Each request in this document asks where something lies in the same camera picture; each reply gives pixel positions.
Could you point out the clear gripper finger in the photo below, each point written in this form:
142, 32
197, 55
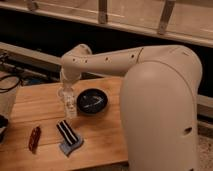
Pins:
70, 110

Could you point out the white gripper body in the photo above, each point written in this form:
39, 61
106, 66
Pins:
66, 93

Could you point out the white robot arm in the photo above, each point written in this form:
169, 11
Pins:
158, 101

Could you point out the dark blue bowl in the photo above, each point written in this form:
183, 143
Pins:
92, 101

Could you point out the wooden table board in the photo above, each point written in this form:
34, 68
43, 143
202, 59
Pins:
41, 138

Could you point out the dark object at left edge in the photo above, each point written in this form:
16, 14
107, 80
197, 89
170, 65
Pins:
3, 126

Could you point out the metal bracket left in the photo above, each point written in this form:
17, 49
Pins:
31, 5

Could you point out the metal bracket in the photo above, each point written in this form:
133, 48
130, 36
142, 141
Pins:
31, 5
165, 16
102, 12

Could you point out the metal bracket middle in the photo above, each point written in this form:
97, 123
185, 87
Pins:
102, 12

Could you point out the metal bracket right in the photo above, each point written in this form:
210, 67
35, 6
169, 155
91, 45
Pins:
165, 16

